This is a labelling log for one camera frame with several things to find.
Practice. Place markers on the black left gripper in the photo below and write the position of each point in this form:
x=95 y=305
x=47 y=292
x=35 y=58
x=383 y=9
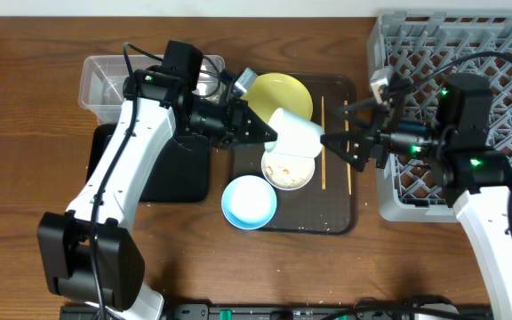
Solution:
x=235 y=123

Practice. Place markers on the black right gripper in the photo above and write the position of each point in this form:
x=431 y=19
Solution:
x=375 y=137

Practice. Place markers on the yellow plate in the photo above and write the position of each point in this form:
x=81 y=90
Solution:
x=275 y=90

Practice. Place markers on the white cup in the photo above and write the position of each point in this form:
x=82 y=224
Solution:
x=296 y=136

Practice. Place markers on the wooden chopstick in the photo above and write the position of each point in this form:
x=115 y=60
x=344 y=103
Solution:
x=323 y=157
x=349 y=169

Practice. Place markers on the light blue bowl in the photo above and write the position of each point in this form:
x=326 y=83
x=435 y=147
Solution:
x=248 y=202

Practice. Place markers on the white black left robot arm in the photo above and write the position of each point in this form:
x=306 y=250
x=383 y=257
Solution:
x=87 y=251

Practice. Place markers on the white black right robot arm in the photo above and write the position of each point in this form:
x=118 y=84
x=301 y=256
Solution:
x=476 y=179

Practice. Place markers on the black food waste tray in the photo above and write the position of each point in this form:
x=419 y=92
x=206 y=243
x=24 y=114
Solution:
x=181 y=172

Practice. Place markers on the clear plastic waste bin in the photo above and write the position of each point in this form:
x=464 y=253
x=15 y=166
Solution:
x=102 y=81

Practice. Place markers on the grey dishwasher rack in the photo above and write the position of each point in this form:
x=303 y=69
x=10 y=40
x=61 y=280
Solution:
x=416 y=44

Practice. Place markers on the dark brown serving tray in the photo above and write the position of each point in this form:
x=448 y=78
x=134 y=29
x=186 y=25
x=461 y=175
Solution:
x=310 y=209

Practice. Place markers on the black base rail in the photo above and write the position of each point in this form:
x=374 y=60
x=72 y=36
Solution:
x=200 y=311

